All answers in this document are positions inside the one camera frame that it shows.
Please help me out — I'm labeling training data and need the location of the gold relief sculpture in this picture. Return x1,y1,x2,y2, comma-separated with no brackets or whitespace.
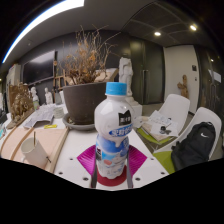
6,83,34,129

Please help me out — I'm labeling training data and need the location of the clear blue-capped drink bottle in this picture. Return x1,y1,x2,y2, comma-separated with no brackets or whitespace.
93,81,135,180

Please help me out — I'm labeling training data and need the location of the light wooden drawing board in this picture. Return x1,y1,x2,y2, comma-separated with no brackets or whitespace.
0,125,70,174

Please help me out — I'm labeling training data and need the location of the green seat cushion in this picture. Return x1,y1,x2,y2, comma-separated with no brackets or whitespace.
153,150,176,175
135,127,161,144

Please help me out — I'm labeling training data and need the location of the black backpack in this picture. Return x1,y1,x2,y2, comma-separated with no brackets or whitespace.
170,121,217,172

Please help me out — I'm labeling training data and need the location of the dried plant in grey pot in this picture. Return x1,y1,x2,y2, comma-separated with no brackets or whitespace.
59,24,118,125

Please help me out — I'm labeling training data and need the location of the black wall screen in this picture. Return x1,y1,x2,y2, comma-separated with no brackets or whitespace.
21,49,57,85

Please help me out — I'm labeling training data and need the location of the white cabinet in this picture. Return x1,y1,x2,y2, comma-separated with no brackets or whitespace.
5,63,22,87

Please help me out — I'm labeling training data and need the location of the white plastic chair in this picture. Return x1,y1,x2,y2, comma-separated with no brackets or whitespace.
136,93,191,148
153,106,223,174

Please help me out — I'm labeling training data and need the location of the brown cardboard box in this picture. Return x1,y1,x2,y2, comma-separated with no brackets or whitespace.
94,68,119,84

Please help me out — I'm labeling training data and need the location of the grey plant saucer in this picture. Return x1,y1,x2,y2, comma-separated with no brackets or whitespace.
62,113,96,132

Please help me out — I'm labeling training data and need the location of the white plaster torso statue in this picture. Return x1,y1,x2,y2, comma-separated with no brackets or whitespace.
118,56,135,98

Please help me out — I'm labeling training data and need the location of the wooden easel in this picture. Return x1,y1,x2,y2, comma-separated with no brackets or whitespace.
52,59,68,89

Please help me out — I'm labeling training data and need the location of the stack of papers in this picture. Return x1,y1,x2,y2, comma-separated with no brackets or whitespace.
141,109,179,138

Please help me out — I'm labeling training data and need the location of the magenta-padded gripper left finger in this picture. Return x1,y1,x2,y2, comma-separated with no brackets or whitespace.
52,143,99,189

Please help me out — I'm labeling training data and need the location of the white statue pedestal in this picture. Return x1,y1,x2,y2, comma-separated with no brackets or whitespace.
125,96,143,118

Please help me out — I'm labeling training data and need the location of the long ceiling light panel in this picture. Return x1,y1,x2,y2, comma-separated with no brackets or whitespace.
1,0,86,64

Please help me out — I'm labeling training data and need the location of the brown wooden figure statue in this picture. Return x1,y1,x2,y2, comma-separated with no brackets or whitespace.
176,74,189,99

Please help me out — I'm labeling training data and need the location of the small white bowl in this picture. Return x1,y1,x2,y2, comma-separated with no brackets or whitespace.
53,105,65,119

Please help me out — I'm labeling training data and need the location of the white ceramic mug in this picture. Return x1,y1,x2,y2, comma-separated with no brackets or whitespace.
20,136,49,169

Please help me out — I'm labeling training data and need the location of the small white plaster figurine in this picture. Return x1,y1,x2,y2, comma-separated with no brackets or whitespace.
44,87,54,105

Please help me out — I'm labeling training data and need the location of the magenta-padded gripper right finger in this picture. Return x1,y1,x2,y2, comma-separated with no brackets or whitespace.
125,144,170,189

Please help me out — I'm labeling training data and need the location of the grey spray bottle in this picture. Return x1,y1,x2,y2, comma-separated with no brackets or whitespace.
54,91,63,105

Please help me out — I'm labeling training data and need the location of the flat round red coaster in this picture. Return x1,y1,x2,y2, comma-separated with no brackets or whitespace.
96,164,128,187

